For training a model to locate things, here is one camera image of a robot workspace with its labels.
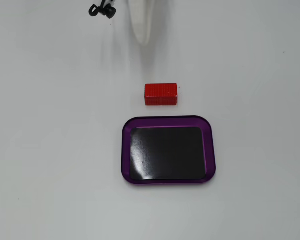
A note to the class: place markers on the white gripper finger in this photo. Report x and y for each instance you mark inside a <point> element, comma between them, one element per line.
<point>143,22</point>

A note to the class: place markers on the red studded rectangular block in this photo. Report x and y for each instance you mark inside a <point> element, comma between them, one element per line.
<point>160,93</point>

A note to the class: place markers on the purple tray with black base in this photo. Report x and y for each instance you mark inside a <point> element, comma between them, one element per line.
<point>170,155</point>

